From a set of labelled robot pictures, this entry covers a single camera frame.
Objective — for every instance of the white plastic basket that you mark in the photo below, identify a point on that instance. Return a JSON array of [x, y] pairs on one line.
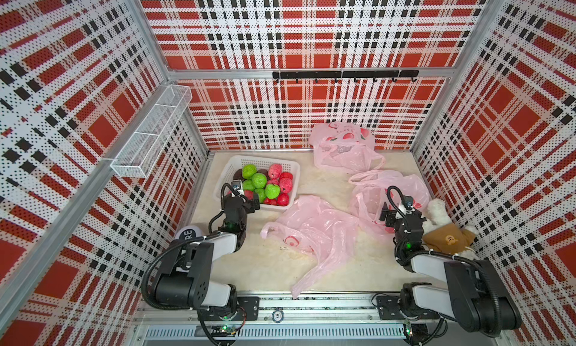
[[272, 182]]

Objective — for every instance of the white wire wall shelf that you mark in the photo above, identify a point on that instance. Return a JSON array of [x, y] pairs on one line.
[[141, 152]]

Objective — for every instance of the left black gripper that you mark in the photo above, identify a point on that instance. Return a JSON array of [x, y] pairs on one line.
[[252, 205]]

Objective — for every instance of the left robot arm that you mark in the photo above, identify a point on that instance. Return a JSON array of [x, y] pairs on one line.
[[180, 277]]

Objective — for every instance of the white plush teddy bear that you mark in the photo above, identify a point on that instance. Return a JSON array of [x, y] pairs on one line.
[[442, 235]]

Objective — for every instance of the pink plastic bag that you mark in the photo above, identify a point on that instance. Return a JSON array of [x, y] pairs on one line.
[[314, 227], [369, 198], [344, 147]]

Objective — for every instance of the pink red apple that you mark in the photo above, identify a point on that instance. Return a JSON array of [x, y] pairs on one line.
[[249, 194], [275, 171], [286, 185]]

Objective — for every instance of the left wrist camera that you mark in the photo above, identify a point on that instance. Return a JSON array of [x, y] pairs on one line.
[[237, 187]]

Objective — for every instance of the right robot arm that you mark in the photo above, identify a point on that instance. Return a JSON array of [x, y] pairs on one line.
[[473, 295]]

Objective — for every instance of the black hook rail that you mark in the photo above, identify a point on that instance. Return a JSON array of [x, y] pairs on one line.
[[346, 74]]

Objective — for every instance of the green apple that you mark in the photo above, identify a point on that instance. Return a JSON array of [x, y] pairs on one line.
[[260, 180], [272, 191], [260, 193], [248, 185], [248, 171]]

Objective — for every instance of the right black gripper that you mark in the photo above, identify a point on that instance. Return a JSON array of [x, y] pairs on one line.
[[390, 215]]

